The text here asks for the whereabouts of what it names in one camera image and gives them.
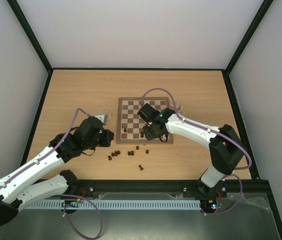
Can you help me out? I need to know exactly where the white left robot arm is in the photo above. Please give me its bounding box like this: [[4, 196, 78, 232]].
[[0, 114, 114, 226]]

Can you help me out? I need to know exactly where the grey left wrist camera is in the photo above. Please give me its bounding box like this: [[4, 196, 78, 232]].
[[94, 113, 109, 125]]

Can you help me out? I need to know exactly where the wooden chess board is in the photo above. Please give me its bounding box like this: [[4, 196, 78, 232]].
[[116, 97, 170, 145]]

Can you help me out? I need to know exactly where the light chess pieces pile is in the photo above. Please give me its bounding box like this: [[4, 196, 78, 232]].
[[171, 101, 185, 115], [106, 110, 112, 119]]

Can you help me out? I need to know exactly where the black enclosure frame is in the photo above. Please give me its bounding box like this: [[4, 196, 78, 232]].
[[0, 0, 282, 240]]

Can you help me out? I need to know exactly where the dark chess pieces left cluster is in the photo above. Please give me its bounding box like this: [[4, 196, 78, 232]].
[[108, 150, 121, 161]]

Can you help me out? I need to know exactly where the light blue cable duct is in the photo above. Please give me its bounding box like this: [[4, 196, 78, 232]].
[[26, 199, 201, 211]]

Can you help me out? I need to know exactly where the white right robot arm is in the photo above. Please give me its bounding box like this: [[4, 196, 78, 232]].
[[138, 103, 244, 196]]

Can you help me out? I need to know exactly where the light chess pieces right pile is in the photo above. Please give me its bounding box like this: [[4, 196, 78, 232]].
[[171, 101, 185, 115]]

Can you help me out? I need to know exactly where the light chess pieces left pile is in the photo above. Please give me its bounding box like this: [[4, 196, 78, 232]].
[[106, 110, 112, 119]]

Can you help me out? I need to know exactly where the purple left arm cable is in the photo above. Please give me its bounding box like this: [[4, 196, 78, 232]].
[[0, 108, 104, 238]]

